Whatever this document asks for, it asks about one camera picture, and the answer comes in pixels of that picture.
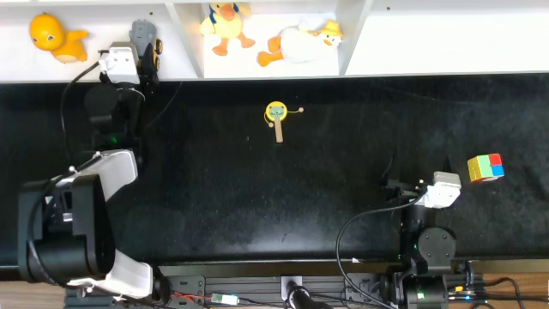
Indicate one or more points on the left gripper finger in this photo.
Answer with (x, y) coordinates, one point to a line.
(149, 64)

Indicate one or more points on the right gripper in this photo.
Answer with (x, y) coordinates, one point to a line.
(403, 189)

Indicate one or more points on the grey and yellow toy truck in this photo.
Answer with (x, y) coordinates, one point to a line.
(143, 32)

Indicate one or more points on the many-coloured puzzle cube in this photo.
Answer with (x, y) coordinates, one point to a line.
(484, 167)

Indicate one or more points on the yellow rubber duck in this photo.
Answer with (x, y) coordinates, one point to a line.
(56, 38)

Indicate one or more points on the yellow rattle drum toy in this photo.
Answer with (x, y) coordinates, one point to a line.
(276, 111)

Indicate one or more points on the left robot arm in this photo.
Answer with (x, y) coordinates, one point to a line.
(64, 240)

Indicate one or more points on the yellow plush duck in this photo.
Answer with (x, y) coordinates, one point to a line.
(227, 28)

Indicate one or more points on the white shelf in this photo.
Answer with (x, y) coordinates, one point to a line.
(257, 64)

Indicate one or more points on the white plush duck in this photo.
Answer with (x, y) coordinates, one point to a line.
(304, 45)

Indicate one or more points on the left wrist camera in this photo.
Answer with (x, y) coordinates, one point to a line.
(120, 62)

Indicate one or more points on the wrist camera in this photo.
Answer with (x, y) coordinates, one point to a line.
(120, 62)
(442, 193)

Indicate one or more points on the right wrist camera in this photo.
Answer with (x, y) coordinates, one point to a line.
(442, 193)

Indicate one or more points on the mounting rail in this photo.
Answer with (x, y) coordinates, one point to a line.
(257, 292)

